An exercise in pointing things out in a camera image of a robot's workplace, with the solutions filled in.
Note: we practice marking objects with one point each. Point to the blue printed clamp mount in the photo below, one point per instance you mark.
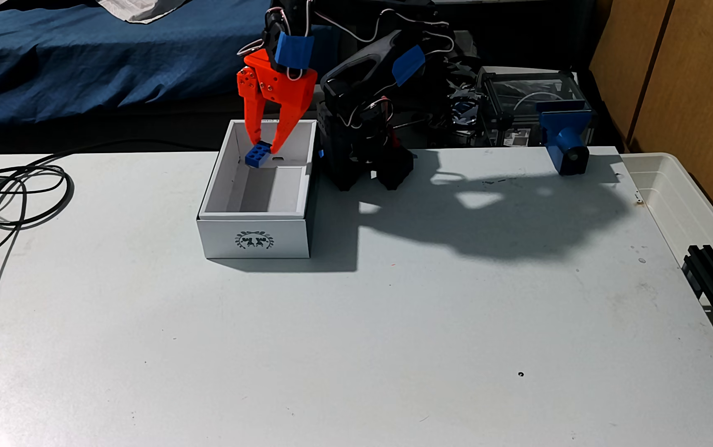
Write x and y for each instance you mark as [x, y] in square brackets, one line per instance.
[566, 133]

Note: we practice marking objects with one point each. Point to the white plastic bin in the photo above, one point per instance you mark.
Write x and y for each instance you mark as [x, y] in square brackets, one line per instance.
[673, 198]

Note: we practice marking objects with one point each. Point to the white cloth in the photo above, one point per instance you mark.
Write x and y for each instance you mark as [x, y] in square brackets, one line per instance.
[139, 9]

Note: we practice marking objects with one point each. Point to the grey bed base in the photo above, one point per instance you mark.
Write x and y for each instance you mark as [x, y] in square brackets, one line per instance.
[145, 121]

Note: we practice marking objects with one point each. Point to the blue toy brick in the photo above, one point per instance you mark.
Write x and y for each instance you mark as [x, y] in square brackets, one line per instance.
[257, 156]

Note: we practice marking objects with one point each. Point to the wooden cabinet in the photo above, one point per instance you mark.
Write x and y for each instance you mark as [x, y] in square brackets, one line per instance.
[691, 74]

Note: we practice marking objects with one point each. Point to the clear plastic enclosure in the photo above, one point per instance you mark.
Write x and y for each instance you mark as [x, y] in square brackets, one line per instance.
[517, 93]

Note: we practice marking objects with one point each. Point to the blue bed sheet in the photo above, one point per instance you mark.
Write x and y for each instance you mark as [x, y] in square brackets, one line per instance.
[114, 62]

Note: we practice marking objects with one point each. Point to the white cardboard box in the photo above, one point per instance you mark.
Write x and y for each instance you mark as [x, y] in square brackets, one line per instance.
[257, 239]

